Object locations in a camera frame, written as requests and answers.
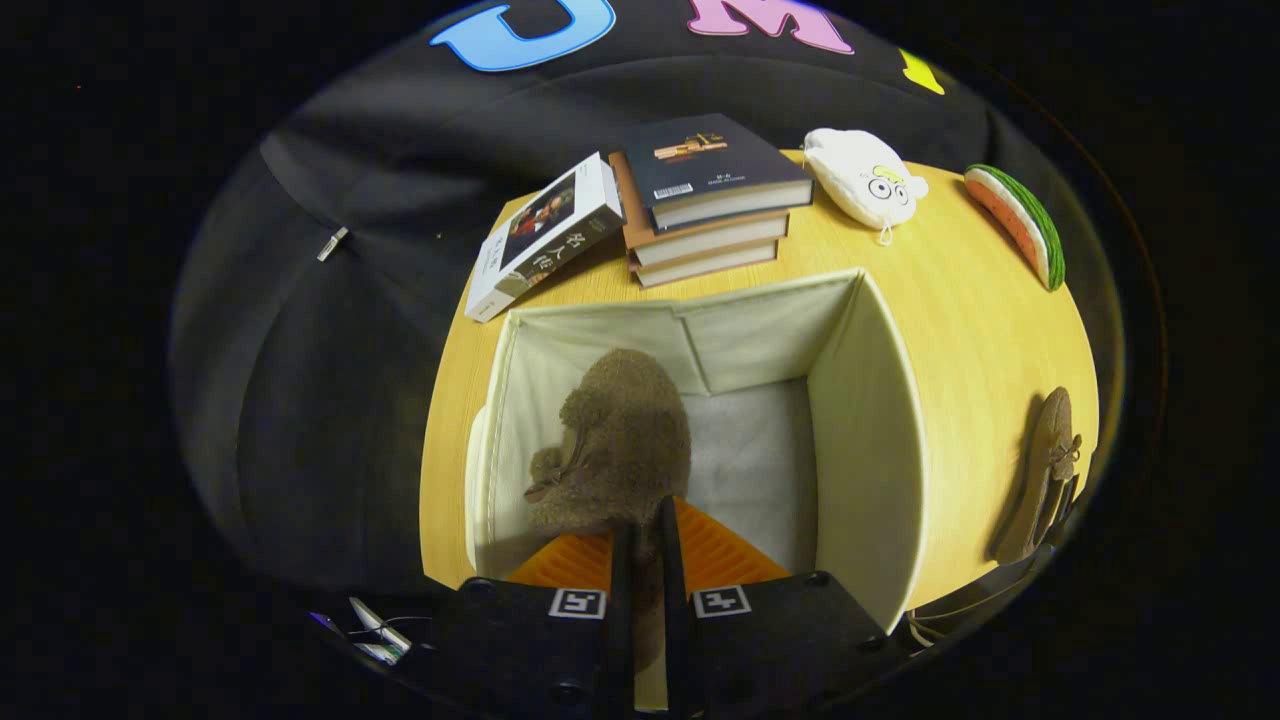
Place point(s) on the glowing computer screen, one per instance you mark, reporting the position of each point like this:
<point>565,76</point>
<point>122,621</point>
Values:
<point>322,622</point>

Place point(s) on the white portrait cover book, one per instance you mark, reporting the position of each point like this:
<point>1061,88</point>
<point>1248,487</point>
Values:
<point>545,235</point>

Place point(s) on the dark blue cover book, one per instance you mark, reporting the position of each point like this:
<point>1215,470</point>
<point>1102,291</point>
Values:
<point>710,160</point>

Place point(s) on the brown fuzzy shoe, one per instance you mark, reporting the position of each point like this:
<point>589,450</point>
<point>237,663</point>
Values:
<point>620,430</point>
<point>1050,450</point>

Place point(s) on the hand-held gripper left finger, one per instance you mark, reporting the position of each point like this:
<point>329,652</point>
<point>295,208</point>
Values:
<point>622,620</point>

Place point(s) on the thin brown book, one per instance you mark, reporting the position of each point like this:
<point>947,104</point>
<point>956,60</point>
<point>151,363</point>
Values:
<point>700,268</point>

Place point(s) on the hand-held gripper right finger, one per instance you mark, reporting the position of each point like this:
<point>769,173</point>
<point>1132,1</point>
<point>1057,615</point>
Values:
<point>675,620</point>

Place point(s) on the silver metal clip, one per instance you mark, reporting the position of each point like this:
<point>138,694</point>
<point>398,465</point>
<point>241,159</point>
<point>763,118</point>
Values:
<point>333,243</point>

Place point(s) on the white plush toy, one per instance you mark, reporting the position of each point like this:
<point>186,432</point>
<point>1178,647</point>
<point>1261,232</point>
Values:
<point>855,175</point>

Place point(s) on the brown cover book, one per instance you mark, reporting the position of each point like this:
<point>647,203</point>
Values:
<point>700,245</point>

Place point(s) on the cream fabric storage box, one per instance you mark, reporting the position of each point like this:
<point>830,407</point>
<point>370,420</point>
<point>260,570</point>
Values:
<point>870,430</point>

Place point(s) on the watermelon slice plush toy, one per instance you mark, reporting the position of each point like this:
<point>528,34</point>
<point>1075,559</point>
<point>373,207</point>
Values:
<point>1020,225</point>

